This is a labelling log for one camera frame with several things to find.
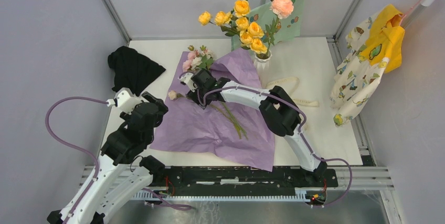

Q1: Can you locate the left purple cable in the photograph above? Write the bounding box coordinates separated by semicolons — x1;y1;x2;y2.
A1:
45;97;195;224

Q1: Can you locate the yellow cartoon print shirt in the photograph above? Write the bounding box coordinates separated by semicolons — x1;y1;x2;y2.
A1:
330;4;405;127

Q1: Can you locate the small pink rose stem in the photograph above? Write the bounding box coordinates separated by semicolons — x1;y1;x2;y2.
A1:
182;45;248;140

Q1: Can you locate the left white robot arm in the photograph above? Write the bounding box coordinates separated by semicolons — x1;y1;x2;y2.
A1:
45;89;168;223

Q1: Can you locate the pink clothes hanger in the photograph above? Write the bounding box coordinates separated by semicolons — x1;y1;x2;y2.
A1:
399;0;424;25

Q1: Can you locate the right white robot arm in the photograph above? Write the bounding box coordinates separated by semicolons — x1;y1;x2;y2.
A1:
179;69;327;186

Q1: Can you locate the white ribbed vase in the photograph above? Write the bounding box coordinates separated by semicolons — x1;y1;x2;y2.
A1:
253;51;272;78

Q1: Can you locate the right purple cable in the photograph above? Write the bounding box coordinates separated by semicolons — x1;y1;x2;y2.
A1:
178;71;354;207

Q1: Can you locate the black cloth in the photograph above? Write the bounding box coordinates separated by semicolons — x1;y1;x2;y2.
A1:
107;46;166;96

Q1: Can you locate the yellow rose stem bunch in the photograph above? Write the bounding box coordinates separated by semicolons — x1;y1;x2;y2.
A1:
198;0;274;59

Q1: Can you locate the purple cable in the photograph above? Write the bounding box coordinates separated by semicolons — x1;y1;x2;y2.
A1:
178;71;354;207
45;97;195;224

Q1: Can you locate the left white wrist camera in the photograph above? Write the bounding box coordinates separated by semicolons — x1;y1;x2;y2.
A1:
106;88;143;114

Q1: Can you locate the purple wrapping paper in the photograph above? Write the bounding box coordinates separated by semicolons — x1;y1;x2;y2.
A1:
149;47;276;173

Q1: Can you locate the white slotted cable duct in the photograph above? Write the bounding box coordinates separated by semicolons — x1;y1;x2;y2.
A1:
123;188;327;202

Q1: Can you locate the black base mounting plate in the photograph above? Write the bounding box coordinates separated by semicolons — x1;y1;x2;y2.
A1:
149;166;338;197

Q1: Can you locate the small circuit board with LED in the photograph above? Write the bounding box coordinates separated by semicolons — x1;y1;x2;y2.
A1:
310;194;324;205

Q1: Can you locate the green cartoon print towel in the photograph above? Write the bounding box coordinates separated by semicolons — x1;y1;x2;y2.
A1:
247;0;305;43

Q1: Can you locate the single pale pink bud stem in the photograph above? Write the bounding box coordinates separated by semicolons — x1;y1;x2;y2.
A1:
167;90;188;101

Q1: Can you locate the large pink rose stem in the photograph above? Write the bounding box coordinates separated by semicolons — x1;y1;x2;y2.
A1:
266;0;294;52

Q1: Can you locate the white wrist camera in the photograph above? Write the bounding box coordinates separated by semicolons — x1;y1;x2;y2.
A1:
106;88;143;114
178;71;196;92

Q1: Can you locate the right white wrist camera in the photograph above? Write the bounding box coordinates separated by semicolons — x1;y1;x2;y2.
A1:
178;71;196;92

